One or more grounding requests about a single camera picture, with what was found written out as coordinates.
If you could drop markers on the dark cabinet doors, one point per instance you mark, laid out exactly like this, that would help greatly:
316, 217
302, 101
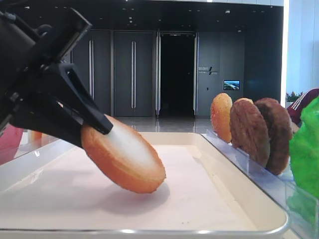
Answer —
117, 69

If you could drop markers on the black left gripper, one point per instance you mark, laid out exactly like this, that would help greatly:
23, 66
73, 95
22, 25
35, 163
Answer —
35, 83

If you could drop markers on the green lettuce leaf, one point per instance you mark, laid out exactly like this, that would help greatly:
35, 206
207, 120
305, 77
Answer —
304, 154

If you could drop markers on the brown meat patty outer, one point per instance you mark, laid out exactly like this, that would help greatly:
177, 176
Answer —
280, 133

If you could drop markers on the brown meat patty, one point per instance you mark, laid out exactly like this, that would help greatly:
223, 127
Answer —
280, 133
249, 132

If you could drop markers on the brown meat patty inner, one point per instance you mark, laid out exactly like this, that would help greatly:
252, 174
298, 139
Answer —
249, 132

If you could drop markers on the clear front rail right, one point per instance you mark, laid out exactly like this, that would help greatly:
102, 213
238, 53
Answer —
278, 188

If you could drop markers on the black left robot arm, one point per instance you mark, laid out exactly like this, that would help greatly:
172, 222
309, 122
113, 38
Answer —
38, 91

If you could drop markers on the wall display screen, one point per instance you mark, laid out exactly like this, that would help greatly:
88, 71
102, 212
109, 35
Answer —
233, 85

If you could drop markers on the white metal tray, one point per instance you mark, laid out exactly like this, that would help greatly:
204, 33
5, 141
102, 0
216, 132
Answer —
57, 192

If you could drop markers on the bun slice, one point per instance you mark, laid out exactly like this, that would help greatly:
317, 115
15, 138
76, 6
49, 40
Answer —
243, 99
124, 156
220, 116

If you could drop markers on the clear rail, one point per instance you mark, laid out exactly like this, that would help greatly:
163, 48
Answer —
278, 188
22, 152

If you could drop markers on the person in red jacket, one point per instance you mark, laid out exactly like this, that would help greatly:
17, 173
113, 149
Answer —
295, 109

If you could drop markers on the clear front rail left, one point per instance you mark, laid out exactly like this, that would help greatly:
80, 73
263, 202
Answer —
22, 152

